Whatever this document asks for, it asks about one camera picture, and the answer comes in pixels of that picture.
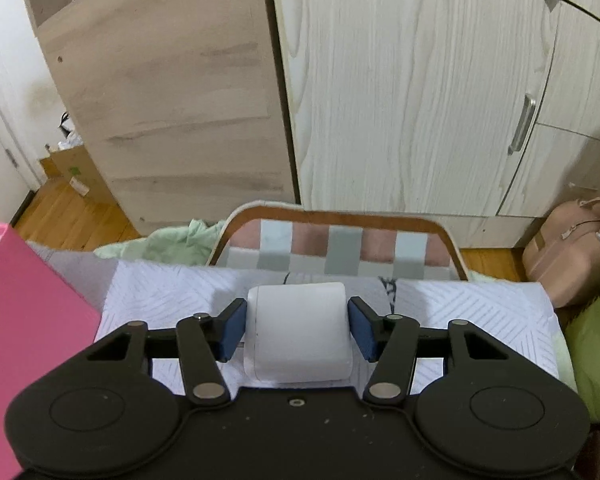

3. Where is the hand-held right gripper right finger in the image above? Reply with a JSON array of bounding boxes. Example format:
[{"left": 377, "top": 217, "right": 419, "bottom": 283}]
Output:
[{"left": 347, "top": 296, "right": 511, "bottom": 406}]

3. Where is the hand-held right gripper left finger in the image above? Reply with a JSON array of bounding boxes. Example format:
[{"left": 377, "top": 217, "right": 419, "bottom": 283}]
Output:
[{"left": 85, "top": 297, "right": 248, "bottom": 406}]

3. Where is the white charger adapter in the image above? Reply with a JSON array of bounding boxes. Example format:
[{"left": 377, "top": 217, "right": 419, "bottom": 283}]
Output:
[{"left": 244, "top": 282, "right": 353, "bottom": 386}]

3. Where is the pink cardboard box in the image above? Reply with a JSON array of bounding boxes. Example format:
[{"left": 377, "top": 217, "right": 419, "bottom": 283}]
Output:
[{"left": 0, "top": 222, "right": 102, "bottom": 480}]

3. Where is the checkered cushion wooden chair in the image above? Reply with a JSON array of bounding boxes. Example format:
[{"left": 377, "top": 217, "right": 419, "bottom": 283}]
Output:
[{"left": 207, "top": 201, "right": 471, "bottom": 282}]

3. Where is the light green blanket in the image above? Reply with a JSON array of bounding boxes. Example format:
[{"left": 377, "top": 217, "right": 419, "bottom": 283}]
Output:
[{"left": 94, "top": 217, "right": 578, "bottom": 396}]

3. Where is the pink handbag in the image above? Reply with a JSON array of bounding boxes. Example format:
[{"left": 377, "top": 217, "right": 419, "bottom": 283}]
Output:
[{"left": 522, "top": 192, "right": 600, "bottom": 309}]

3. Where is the large cardboard floor box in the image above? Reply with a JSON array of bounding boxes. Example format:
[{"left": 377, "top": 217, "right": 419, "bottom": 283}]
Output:
[{"left": 40, "top": 142, "right": 116, "bottom": 206}]

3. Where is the light wood wardrobe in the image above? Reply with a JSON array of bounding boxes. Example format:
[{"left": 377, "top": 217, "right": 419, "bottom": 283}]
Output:
[{"left": 267, "top": 0, "right": 600, "bottom": 248}]

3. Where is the wooden shelf cabinet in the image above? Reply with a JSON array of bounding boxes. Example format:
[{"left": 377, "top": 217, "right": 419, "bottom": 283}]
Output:
[{"left": 17, "top": 0, "right": 301, "bottom": 236}]

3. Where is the long silver wardrobe handle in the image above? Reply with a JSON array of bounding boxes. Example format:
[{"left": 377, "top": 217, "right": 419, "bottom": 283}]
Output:
[{"left": 508, "top": 94, "right": 537, "bottom": 156}]

